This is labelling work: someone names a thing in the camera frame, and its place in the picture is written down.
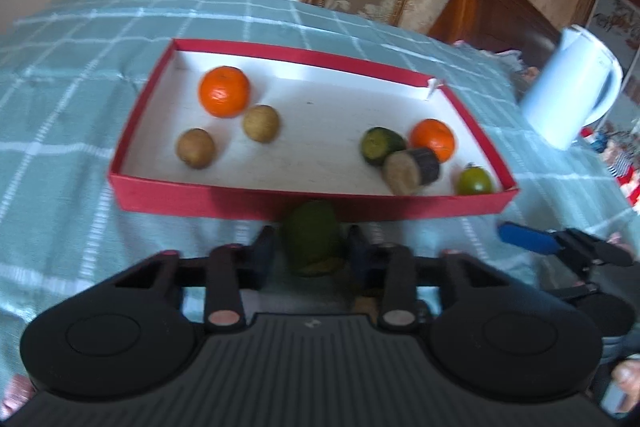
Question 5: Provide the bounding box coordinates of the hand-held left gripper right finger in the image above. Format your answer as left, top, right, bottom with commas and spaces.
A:
347, 224, 506, 334

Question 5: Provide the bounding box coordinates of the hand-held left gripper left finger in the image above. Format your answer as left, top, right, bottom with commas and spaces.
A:
112, 226, 277, 334

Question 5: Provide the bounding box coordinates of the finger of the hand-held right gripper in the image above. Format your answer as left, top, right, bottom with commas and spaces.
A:
498, 221, 635, 268

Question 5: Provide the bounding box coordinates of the green round tomato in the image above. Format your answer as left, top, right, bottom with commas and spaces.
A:
456, 163, 495, 196

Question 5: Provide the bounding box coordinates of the large green cut avocado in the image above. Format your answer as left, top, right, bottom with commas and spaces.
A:
282, 201, 348, 278

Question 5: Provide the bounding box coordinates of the dark-skinned cut fruit piece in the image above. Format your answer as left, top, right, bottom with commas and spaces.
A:
382, 148, 442, 196

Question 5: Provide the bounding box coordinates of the brown kiwi fruit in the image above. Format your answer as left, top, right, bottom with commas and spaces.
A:
175, 128, 217, 169
243, 105, 281, 144

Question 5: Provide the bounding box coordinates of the small green avocado piece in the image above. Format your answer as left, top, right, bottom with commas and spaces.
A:
361, 127, 408, 168

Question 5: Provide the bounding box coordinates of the red cardboard box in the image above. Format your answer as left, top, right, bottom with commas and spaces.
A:
107, 38, 520, 222

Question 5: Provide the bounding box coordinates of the person's right hand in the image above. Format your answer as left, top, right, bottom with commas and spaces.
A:
611, 356, 640, 414

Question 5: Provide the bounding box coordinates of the colourful striped cloth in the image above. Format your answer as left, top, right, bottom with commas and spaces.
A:
582, 119, 640, 212

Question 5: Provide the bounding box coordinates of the small orange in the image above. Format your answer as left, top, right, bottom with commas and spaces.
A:
410, 119, 456, 162

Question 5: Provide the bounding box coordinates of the white electric kettle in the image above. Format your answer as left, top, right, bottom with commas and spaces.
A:
520, 24, 625, 152

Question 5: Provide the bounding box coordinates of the patterned pillow cloth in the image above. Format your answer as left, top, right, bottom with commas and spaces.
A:
480, 48, 542, 100

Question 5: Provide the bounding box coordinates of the large orange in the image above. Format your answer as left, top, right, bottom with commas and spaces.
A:
198, 66, 251, 118

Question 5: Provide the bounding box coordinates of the pink knit cloth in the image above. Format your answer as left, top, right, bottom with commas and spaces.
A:
0, 373, 36, 423

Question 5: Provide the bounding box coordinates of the wooden headboard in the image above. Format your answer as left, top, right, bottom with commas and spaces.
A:
427, 0, 563, 55

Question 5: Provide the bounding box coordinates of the green checked blanket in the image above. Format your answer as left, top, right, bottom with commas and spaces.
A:
0, 0, 640, 388

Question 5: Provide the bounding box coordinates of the wall poster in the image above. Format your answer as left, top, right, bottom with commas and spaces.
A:
585, 0, 640, 58

